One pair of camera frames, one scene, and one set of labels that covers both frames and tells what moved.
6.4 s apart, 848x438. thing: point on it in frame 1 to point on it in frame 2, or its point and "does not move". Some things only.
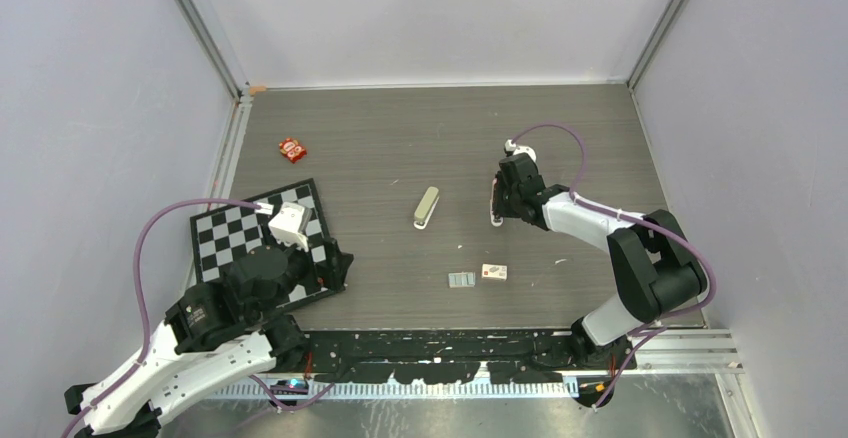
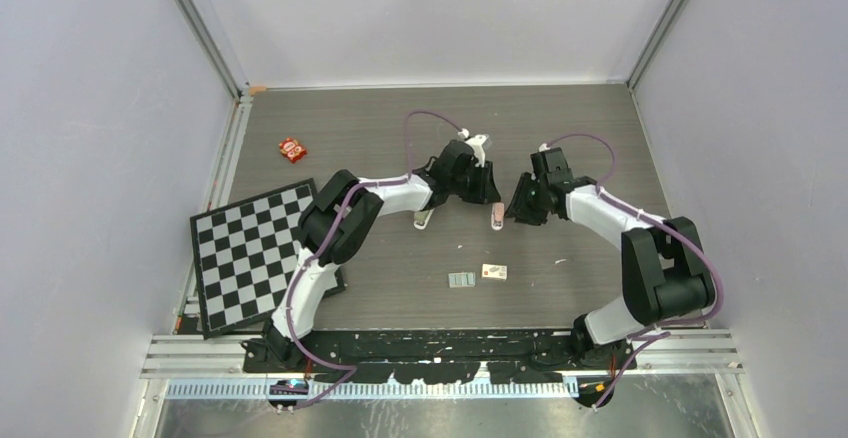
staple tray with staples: [462, 279] does not move
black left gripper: [333, 273] to [487, 192]
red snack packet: [292, 149] does not move
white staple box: [494, 271] does not move
